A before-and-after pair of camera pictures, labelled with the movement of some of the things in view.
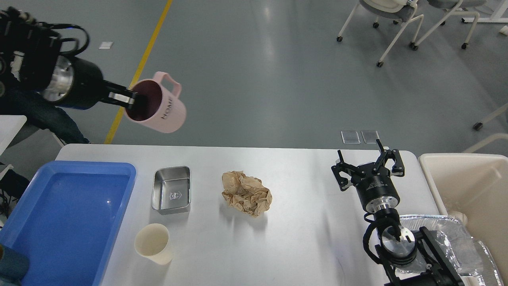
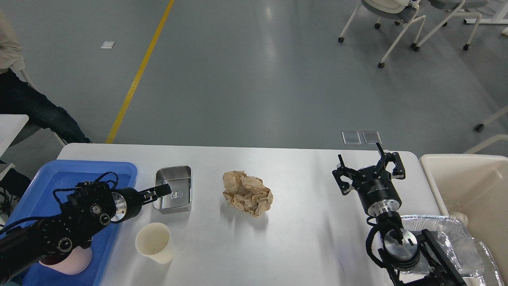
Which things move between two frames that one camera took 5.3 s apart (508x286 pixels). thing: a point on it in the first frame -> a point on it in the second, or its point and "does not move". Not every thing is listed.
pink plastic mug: (166, 112) -> (77, 261)
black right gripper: (375, 187) does not move
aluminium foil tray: (469, 258) does not move
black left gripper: (76, 83) -> (127, 202)
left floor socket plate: (350, 137) does not move
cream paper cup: (151, 241) does not move
